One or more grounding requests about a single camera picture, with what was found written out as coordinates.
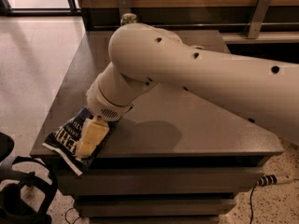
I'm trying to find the black power cable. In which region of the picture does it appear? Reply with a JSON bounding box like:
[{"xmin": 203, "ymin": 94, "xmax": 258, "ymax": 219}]
[{"xmin": 249, "ymin": 184, "xmax": 258, "ymax": 224}]

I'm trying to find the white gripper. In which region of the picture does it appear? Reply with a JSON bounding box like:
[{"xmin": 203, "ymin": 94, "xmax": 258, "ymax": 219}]
[{"xmin": 75, "ymin": 83, "xmax": 132, "ymax": 159}]

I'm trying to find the green soda can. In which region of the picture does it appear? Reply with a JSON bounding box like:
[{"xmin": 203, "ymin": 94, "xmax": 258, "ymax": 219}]
[{"xmin": 121, "ymin": 13, "xmax": 137, "ymax": 26}]

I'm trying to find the left metal wall bracket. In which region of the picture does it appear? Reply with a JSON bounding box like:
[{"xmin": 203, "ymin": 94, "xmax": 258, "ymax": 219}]
[{"xmin": 118, "ymin": 0, "xmax": 131, "ymax": 17}]

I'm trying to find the blue kettle chip bag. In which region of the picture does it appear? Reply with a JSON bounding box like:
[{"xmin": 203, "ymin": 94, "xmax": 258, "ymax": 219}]
[{"xmin": 43, "ymin": 107, "xmax": 118, "ymax": 176}]

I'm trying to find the right metal wall bracket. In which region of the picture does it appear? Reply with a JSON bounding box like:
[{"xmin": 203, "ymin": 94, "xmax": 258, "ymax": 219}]
[{"xmin": 247, "ymin": 0, "xmax": 272, "ymax": 39}]

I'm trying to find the black window frame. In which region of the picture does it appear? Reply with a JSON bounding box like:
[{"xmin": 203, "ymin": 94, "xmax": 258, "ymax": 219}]
[{"xmin": 0, "ymin": 0, "xmax": 80, "ymax": 16}]

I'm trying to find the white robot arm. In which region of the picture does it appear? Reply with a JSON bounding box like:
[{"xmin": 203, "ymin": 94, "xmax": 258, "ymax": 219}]
[{"xmin": 86, "ymin": 23, "xmax": 299, "ymax": 144}]

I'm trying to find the metal wall bracket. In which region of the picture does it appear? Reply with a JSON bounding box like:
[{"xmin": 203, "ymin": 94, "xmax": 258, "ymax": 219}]
[
  {"xmin": 247, "ymin": 0, "xmax": 272, "ymax": 39},
  {"xmin": 118, "ymin": 0, "xmax": 131, "ymax": 17}
]

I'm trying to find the grey drawer cabinet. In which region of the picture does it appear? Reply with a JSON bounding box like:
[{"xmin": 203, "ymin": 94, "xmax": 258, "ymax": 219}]
[{"xmin": 31, "ymin": 32, "xmax": 283, "ymax": 224}]

